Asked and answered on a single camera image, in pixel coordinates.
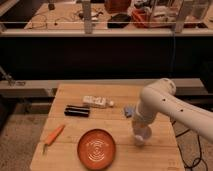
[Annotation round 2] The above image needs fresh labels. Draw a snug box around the blue cloth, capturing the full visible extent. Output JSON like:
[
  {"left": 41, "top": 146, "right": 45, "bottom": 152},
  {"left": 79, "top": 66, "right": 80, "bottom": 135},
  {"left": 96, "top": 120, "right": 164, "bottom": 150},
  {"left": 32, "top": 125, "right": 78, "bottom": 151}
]
[{"left": 124, "top": 106, "right": 135, "bottom": 118}]

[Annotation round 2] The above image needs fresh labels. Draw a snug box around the black bowl on bench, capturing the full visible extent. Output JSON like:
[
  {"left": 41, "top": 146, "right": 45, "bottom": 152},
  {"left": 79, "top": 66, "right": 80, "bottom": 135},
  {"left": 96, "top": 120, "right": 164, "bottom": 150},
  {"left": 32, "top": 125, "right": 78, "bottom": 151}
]
[{"left": 107, "top": 13, "right": 131, "bottom": 28}]

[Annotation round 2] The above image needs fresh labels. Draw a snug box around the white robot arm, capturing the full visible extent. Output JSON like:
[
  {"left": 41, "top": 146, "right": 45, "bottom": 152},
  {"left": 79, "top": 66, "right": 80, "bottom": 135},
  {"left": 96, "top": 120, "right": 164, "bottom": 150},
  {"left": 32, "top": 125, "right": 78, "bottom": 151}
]
[{"left": 132, "top": 78, "right": 213, "bottom": 146}]

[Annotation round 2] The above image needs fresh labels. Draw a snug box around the white plastic bottle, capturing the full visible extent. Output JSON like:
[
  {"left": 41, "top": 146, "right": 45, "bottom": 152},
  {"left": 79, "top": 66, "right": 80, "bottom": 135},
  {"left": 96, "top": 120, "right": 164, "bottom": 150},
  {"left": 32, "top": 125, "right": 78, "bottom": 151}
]
[{"left": 83, "top": 96, "right": 114, "bottom": 108}]

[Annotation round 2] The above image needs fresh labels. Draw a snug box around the black cable on floor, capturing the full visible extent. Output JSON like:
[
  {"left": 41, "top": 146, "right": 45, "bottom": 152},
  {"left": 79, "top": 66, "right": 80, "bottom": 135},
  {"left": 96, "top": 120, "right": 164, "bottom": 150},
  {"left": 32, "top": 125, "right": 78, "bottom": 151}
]
[{"left": 170, "top": 116, "right": 210, "bottom": 171}]

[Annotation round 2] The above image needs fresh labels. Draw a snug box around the black rectangular case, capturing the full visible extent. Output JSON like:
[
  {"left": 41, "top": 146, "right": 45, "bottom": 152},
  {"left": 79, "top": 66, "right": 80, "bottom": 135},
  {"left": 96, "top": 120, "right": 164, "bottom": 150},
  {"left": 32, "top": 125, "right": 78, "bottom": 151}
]
[{"left": 64, "top": 105, "right": 90, "bottom": 117}]

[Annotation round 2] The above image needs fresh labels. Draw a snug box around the white post left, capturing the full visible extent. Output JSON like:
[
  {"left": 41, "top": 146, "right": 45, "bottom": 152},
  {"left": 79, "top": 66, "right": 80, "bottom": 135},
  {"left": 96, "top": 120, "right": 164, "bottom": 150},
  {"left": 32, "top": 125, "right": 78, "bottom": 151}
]
[{"left": 82, "top": 0, "right": 93, "bottom": 34}]

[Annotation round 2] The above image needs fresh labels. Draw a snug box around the orange ceramic plate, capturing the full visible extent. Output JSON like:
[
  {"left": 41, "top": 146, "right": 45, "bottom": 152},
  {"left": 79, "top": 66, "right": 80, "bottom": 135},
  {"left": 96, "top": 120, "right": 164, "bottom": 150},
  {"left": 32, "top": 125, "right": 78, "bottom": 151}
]
[{"left": 77, "top": 129, "right": 116, "bottom": 171}]

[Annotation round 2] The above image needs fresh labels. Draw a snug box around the orange container on bench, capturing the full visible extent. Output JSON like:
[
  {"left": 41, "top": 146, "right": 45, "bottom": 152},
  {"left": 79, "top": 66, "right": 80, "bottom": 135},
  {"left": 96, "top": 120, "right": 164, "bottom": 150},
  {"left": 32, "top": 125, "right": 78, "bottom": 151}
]
[{"left": 104, "top": 0, "right": 131, "bottom": 13}]

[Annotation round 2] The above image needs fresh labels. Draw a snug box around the white ceramic cup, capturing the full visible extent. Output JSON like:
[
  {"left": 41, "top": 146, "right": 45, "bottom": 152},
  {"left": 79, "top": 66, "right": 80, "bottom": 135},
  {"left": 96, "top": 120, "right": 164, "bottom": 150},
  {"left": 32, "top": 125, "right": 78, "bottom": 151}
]
[{"left": 134, "top": 133, "right": 149, "bottom": 146}]

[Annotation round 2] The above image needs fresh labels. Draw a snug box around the white post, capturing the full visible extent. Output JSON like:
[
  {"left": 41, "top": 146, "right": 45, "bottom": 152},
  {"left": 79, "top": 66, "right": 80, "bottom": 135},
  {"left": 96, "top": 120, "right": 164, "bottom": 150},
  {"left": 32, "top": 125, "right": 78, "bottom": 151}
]
[
  {"left": 174, "top": 0, "right": 194, "bottom": 33},
  {"left": 82, "top": 0, "right": 93, "bottom": 34}
]

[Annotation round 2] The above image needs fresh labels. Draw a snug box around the wooden table board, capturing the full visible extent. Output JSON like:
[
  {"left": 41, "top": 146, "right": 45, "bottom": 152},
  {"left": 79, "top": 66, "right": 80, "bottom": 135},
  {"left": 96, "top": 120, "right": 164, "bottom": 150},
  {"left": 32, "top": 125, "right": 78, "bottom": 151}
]
[{"left": 30, "top": 84, "right": 185, "bottom": 171}]

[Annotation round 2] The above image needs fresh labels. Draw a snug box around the white post right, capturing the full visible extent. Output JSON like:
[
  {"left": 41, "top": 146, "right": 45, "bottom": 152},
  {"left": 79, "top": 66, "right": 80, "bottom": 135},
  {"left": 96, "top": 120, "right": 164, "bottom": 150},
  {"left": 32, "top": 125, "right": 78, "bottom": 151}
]
[{"left": 174, "top": 0, "right": 194, "bottom": 33}]

